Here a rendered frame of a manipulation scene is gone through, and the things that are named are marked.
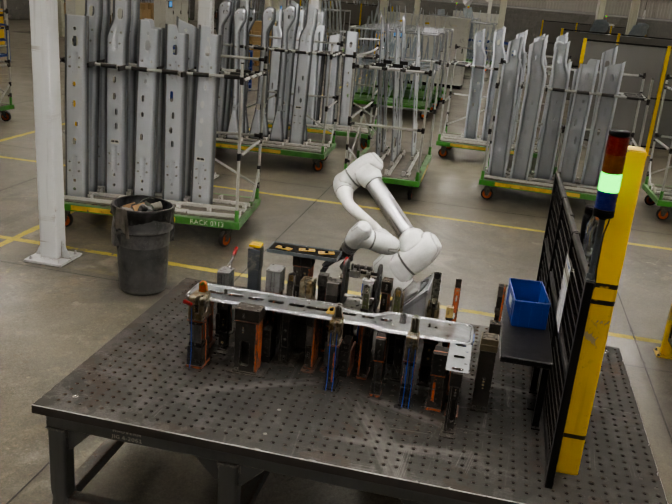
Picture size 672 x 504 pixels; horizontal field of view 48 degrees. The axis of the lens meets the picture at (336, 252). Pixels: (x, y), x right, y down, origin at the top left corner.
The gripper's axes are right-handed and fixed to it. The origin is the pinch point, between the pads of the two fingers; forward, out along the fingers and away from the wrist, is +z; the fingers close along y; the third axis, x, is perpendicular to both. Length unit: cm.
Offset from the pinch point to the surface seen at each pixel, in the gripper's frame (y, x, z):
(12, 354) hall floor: -128, 79, 178
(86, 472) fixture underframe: -146, -49, 51
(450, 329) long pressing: -3, -72, -59
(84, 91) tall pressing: 23, 353, 225
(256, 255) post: -46.2, 13.6, -8.3
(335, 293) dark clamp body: -28.6, -27.1, -28.4
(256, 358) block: -75, -42, -12
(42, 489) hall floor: -158, -39, 86
